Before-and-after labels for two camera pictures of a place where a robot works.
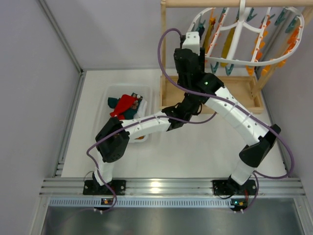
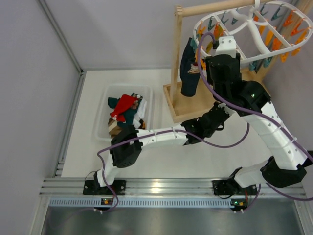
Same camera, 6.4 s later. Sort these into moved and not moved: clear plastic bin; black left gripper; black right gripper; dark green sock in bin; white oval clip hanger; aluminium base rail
Moved: black left gripper; white oval clip hanger; black right gripper
Not moved: aluminium base rail; dark green sock in bin; clear plastic bin
